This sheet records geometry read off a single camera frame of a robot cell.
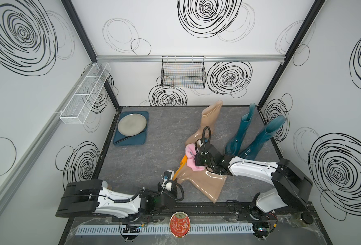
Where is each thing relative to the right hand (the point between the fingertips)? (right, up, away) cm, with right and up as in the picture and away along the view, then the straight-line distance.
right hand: (193, 158), depth 85 cm
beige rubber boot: (+9, -12, -3) cm, 15 cm away
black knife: (-42, +11, +17) cm, 47 cm away
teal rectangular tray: (-35, +9, +18) cm, 40 cm away
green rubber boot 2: (+35, +3, +4) cm, 36 cm away
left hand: (-8, -12, -5) cm, 15 cm away
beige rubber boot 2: (+9, +24, -2) cm, 25 cm away
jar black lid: (+49, -22, -18) cm, 57 cm away
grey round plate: (-43, +19, +24) cm, 52 cm away
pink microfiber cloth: (-1, +4, -1) cm, 5 cm away
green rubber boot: (+26, +7, +8) cm, 28 cm away
